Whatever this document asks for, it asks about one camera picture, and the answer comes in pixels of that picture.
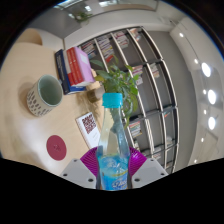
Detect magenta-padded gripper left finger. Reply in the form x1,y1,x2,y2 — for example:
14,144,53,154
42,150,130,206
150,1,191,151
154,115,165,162
59,146,101,190

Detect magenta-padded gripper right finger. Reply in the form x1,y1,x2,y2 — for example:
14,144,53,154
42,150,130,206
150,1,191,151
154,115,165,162
128,146,169,189

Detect clear bottle with blue cap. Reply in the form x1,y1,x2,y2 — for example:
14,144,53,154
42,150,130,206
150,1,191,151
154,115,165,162
95,92,132,191

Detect flat round red coaster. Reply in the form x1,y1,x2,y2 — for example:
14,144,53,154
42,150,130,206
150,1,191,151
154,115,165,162
45,134,68,162

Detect white booklet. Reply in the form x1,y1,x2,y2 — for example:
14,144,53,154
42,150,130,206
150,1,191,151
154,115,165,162
75,111,102,150

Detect grey shelf unit with books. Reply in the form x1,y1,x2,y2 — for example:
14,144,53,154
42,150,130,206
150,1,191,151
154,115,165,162
77,26,181,174

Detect pale green patterned mug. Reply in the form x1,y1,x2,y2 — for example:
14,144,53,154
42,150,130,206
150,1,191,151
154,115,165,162
25,73,64,118

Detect green potted plant, white pot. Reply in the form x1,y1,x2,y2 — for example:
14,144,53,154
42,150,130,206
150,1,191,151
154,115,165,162
87,54,140,129

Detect thick dark blue book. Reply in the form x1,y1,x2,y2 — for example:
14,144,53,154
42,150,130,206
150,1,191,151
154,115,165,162
54,48,88,96

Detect red book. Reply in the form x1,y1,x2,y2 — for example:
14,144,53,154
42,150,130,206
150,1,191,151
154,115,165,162
65,48,80,87
71,47,86,86

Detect pink book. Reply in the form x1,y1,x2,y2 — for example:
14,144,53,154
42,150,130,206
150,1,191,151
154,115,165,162
73,46,96,84

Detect round ceiling lights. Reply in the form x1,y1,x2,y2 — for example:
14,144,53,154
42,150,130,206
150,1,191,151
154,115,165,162
178,31,218,164

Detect round-backed wooden chair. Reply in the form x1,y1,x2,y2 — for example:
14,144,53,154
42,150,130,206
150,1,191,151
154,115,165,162
14,27,44,48

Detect small green potted plant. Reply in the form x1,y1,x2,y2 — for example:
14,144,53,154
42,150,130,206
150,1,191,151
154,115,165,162
74,11,94,22

